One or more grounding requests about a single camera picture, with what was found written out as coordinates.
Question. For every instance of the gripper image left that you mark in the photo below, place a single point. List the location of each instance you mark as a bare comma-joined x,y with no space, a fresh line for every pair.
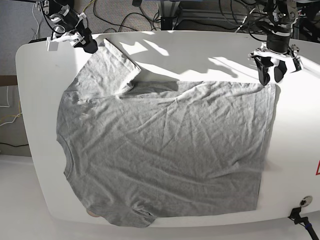
69,26

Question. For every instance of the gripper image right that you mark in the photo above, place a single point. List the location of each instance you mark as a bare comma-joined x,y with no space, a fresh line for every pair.
273,53

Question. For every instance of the grey T-shirt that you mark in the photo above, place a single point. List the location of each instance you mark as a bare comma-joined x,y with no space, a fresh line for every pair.
137,151

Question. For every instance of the red warning triangle sticker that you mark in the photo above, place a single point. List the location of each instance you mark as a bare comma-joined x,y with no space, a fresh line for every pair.
318,169

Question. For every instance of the round beige table grommet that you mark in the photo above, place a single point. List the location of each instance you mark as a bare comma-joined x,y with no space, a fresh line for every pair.
92,214

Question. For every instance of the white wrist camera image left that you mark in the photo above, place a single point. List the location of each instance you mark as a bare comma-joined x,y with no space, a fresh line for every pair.
51,44

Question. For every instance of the round grommet with cable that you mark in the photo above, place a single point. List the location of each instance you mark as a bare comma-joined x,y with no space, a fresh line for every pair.
306,201

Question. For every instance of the black clamp with cable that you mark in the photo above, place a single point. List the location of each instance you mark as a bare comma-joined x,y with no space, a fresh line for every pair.
303,221

